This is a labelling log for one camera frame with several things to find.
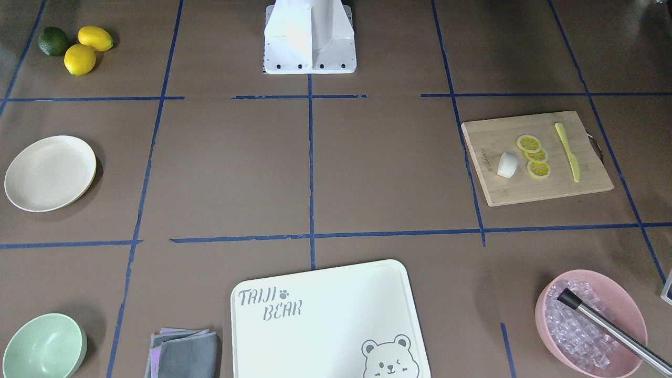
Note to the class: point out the lemon slice top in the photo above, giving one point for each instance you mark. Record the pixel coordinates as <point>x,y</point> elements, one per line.
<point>528,143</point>

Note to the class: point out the yellow lemon lower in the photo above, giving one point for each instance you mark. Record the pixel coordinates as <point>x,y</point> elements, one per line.
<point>80,59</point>

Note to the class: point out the yellow lemon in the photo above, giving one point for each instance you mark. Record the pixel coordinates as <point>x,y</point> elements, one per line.
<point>98,38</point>
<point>80,59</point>

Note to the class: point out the yellow lemon upper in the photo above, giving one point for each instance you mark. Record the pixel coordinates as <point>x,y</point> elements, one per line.
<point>98,38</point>

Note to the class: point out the grey folded cloth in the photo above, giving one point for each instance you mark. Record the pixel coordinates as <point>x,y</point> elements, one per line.
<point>177,352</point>

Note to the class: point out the pink bowl with ice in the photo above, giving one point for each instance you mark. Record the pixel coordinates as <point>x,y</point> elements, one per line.
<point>578,342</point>

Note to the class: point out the white pole mount base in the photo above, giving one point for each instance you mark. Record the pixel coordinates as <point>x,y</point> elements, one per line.
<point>309,37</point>

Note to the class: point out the bamboo cutting board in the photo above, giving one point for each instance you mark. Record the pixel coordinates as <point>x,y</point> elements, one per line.
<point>488,139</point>

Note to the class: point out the lemon slice bottom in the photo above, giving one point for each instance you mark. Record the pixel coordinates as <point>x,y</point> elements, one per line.
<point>538,170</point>

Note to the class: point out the green bowl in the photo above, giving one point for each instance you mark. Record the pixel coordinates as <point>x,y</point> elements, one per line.
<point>50,345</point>

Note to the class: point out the steel muddler black tip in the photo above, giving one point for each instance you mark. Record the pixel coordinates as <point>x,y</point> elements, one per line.
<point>568,298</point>

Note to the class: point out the white bear tray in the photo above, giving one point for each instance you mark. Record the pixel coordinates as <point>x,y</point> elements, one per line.
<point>358,320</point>

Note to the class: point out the lemon slice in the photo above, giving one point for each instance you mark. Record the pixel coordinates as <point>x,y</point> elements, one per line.
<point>538,157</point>
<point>528,143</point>
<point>538,170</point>

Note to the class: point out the lemon slice middle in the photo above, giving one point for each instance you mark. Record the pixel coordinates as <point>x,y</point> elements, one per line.
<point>538,157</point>

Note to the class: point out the white cup rack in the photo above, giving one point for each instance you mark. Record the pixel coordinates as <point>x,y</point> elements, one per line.
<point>665,293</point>

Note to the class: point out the cream round plate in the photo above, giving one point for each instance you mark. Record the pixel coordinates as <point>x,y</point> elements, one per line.
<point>50,174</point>

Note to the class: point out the yellow plastic knife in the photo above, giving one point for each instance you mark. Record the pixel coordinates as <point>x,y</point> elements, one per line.
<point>572,159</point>

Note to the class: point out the green lime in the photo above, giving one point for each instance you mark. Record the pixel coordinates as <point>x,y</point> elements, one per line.
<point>53,42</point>

